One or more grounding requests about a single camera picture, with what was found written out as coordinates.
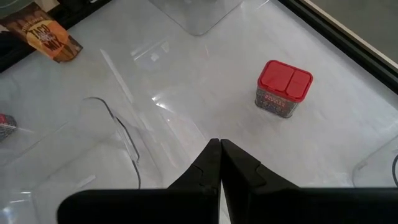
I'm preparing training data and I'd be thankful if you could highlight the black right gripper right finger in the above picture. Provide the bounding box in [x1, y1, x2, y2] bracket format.
[220, 139, 398, 224]

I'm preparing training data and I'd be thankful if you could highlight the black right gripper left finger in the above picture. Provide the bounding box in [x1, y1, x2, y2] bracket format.
[57, 138, 222, 224]

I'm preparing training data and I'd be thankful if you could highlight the red lid spice jar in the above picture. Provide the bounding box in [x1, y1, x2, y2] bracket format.
[254, 59, 314, 119]
[0, 113, 18, 142]

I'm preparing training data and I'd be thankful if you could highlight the clear plastic bin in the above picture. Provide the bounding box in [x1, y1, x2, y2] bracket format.
[0, 96, 169, 224]
[351, 135, 398, 189]
[148, 0, 245, 37]

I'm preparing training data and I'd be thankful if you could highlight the taco mix seasoning packet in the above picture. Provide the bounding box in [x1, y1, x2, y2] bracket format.
[0, 2, 84, 63]

